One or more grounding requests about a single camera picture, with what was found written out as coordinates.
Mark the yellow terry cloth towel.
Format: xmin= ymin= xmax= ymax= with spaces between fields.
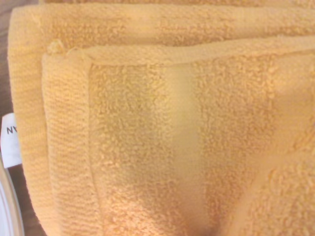
xmin=0 ymin=0 xmax=315 ymax=236

